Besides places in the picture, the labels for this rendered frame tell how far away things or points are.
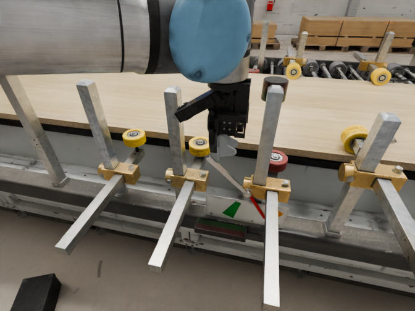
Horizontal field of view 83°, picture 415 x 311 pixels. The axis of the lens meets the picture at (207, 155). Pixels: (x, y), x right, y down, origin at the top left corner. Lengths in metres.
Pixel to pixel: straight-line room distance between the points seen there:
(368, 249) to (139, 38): 0.84
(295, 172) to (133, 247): 1.12
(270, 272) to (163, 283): 1.01
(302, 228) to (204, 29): 0.73
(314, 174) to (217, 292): 0.85
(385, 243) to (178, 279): 1.02
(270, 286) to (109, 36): 0.50
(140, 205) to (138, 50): 0.72
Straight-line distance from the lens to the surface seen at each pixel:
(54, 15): 0.22
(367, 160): 0.68
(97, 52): 0.23
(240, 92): 0.47
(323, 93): 1.34
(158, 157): 1.03
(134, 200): 0.92
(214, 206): 0.79
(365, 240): 0.92
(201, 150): 0.77
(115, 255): 1.66
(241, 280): 1.50
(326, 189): 1.03
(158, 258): 0.58
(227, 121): 0.48
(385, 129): 0.64
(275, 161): 0.74
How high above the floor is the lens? 1.35
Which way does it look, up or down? 37 degrees down
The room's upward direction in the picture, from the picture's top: straight up
